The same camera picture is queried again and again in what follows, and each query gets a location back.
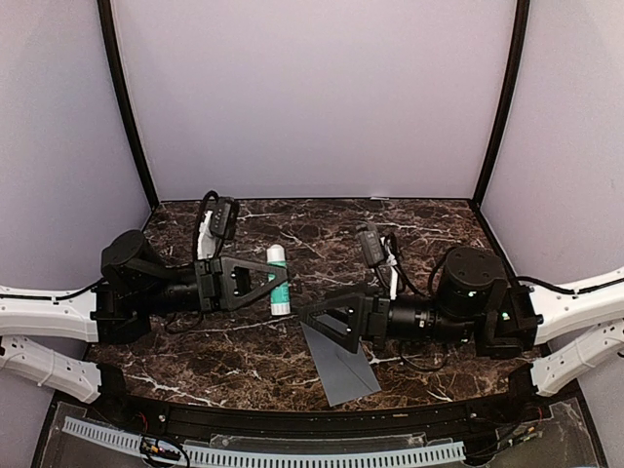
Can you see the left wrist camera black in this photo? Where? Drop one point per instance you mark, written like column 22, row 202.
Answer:
column 215, row 223

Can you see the white slotted cable duct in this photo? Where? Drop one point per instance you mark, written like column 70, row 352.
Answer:
column 231, row 451

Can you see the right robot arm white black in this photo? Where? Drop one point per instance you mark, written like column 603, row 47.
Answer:
column 475, row 300

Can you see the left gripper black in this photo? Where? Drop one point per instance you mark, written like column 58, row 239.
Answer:
column 214, row 282

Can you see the grey envelope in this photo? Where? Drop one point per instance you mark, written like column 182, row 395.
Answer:
column 345, row 376

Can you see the black frame post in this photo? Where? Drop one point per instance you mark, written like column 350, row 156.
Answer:
column 121, row 92
column 513, row 64

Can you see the small electronics board with leds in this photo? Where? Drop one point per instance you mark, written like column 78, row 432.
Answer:
column 154, row 450

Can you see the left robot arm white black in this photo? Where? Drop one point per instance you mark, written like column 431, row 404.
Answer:
column 135, row 286

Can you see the black front table rail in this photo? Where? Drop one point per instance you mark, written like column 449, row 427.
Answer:
column 475, row 419

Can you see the black left frame post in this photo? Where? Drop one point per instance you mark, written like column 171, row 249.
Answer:
column 121, row 92

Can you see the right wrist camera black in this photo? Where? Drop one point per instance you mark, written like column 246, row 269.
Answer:
column 382, row 258

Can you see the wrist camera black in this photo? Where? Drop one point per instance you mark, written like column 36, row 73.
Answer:
column 382, row 258
column 215, row 223

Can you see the black right frame post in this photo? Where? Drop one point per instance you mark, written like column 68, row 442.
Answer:
column 513, row 64

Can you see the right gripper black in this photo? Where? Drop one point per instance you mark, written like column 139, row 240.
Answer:
column 360, row 306

